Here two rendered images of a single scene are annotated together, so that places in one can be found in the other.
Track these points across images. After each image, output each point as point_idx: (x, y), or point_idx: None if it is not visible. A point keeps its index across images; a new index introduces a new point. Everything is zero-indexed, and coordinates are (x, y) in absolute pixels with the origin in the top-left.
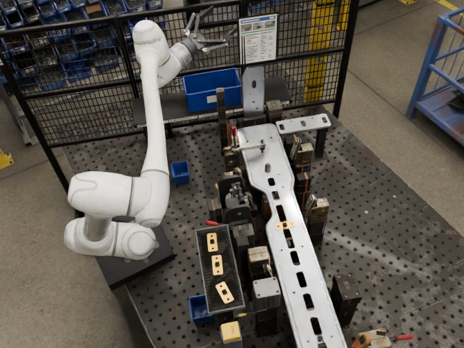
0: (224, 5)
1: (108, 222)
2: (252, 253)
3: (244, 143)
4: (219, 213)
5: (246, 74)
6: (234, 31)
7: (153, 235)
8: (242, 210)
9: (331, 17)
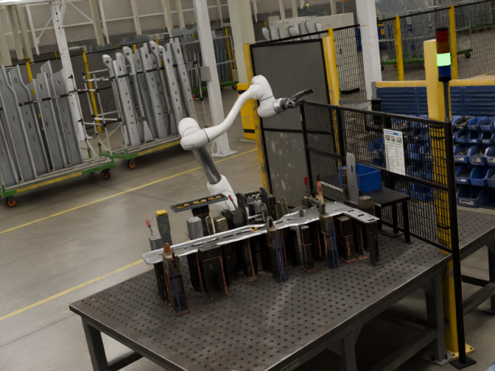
0: (376, 114)
1: (199, 159)
2: (219, 216)
3: (312, 197)
4: (250, 209)
5: (347, 157)
6: (303, 101)
7: (229, 203)
8: (240, 197)
9: (439, 152)
